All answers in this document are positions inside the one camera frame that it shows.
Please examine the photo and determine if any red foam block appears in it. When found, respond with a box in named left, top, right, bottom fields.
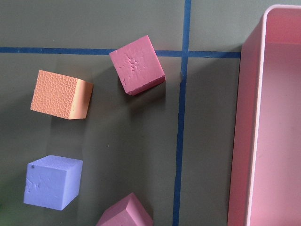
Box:
left=109, top=35, right=166, bottom=96
left=96, top=193, right=153, bottom=226

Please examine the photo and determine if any orange foam block right side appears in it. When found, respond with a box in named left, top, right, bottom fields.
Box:
left=30, top=70, right=93, bottom=120

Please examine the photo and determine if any purple foam block right side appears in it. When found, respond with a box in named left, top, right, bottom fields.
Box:
left=24, top=155, right=83, bottom=210

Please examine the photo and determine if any pink plastic tray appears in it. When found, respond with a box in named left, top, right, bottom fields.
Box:
left=227, top=5, right=301, bottom=226

